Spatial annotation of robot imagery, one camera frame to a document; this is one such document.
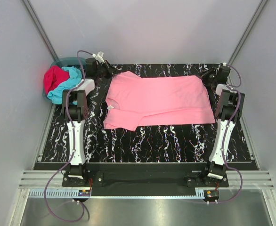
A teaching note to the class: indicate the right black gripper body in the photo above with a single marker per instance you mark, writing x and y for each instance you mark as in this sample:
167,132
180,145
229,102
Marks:
214,79

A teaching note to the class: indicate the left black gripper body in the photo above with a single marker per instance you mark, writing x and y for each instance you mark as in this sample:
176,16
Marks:
100,72

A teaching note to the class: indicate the aluminium frame rail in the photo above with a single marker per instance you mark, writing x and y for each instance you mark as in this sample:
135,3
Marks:
247,179

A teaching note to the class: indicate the cyan t shirt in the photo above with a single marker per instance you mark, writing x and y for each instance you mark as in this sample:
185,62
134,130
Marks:
75,78

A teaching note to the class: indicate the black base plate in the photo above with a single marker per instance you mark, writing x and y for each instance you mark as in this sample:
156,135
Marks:
144,190

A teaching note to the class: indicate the red t shirt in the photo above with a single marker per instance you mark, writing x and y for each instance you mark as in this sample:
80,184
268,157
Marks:
53,78

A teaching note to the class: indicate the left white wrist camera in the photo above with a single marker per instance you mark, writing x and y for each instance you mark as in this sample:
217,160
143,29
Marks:
99,56

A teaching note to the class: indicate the left corner aluminium post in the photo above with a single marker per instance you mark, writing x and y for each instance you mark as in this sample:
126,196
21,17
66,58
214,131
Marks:
39,27

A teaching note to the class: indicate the pink t shirt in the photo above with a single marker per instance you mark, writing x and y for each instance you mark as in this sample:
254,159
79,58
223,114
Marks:
133,102

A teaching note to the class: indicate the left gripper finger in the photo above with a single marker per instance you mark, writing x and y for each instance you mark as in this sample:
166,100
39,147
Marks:
108,66
111,72

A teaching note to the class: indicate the corner aluminium post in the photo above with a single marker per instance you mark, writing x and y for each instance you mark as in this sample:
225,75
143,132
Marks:
252,22
39,27

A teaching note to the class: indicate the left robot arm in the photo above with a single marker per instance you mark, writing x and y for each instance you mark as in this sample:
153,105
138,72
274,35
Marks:
75,111

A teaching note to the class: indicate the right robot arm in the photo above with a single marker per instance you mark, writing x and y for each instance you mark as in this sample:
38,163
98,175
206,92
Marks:
228,113

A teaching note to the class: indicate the right corner aluminium post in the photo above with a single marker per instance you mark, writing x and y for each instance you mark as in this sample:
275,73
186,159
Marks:
252,22

